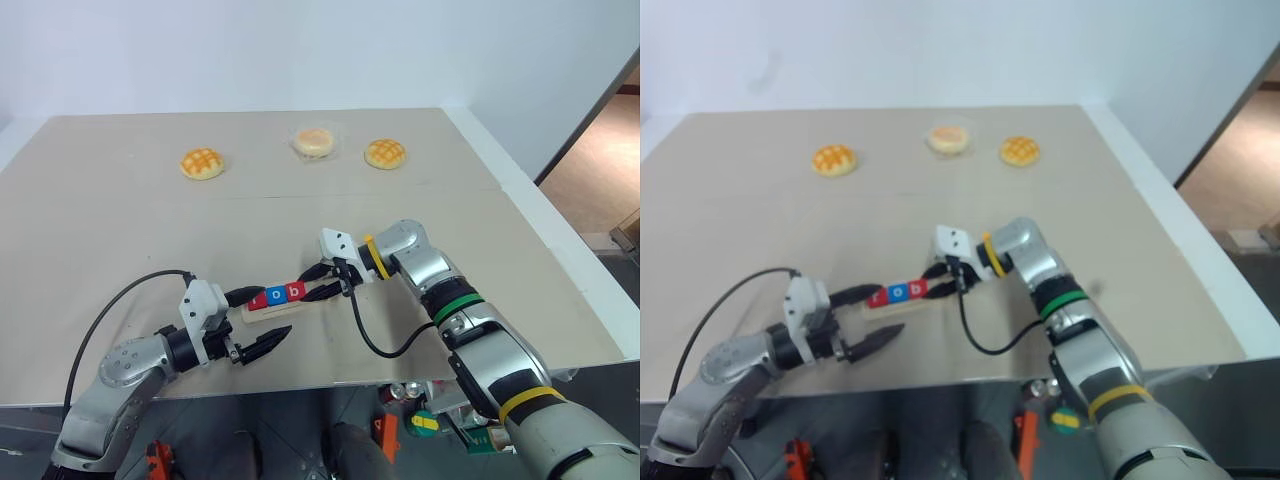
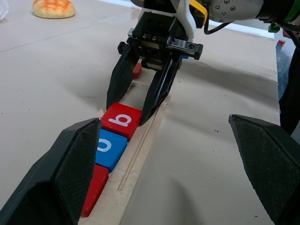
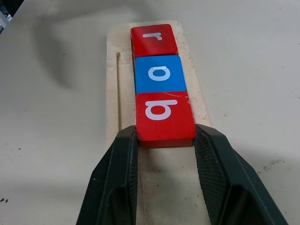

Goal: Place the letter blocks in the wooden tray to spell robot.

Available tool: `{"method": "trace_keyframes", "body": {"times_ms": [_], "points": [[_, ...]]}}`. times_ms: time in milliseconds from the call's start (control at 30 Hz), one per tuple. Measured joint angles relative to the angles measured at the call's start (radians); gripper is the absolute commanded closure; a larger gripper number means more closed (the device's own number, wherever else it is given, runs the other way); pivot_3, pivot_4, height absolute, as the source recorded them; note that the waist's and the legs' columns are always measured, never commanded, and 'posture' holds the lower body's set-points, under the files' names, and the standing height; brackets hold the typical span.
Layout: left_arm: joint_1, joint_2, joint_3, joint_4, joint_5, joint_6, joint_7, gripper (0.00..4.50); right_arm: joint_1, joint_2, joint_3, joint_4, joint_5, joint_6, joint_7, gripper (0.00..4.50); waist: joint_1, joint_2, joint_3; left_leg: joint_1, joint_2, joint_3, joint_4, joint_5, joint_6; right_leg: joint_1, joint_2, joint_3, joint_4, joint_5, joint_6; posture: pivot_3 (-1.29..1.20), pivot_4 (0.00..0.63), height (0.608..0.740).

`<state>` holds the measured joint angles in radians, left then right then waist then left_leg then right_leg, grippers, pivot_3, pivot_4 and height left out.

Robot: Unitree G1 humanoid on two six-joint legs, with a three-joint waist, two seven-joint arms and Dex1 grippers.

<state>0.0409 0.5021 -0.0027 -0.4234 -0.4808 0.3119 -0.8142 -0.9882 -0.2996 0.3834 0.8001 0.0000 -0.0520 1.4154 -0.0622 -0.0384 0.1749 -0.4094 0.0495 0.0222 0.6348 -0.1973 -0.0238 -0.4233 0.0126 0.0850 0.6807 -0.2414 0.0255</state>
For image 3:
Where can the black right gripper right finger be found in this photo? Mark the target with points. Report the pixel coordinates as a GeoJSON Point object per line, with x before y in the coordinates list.
{"type": "Point", "coordinates": [234, 187]}

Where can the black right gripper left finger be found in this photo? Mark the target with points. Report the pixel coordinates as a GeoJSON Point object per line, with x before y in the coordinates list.
{"type": "Point", "coordinates": [110, 182]}

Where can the red letter b block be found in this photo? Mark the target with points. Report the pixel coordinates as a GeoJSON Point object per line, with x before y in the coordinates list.
{"type": "Point", "coordinates": [166, 131]}

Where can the long wooden letter tray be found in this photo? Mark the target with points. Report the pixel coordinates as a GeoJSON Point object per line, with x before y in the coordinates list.
{"type": "Point", "coordinates": [112, 93]}

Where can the blue letter o block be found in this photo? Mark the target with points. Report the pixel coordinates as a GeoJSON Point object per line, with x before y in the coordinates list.
{"type": "Point", "coordinates": [143, 72]}

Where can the red letter r block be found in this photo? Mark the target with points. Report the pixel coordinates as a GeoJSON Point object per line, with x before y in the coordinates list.
{"type": "Point", "coordinates": [154, 44]}

